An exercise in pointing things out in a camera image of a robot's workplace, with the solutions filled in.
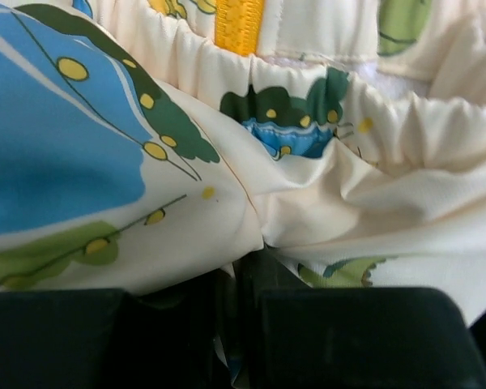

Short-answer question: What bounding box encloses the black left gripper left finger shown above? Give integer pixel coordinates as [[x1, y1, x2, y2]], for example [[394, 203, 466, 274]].
[[0, 272, 242, 388]]

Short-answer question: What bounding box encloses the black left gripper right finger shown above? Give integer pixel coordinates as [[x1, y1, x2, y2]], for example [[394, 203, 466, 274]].
[[236, 250, 486, 388]]

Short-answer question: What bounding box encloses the dinosaur print cream cloth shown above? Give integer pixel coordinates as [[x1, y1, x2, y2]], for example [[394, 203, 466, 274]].
[[0, 1, 486, 323]]

